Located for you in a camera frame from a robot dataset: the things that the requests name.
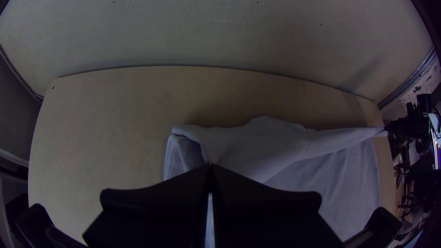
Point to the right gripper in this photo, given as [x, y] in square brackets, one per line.
[410, 128]

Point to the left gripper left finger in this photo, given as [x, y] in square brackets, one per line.
[155, 213]

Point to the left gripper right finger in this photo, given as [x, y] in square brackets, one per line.
[268, 220]

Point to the white t-shirt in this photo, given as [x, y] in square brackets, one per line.
[275, 148]

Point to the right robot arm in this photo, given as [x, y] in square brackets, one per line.
[434, 137]

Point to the white printed poster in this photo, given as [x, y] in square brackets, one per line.
[425, 84]

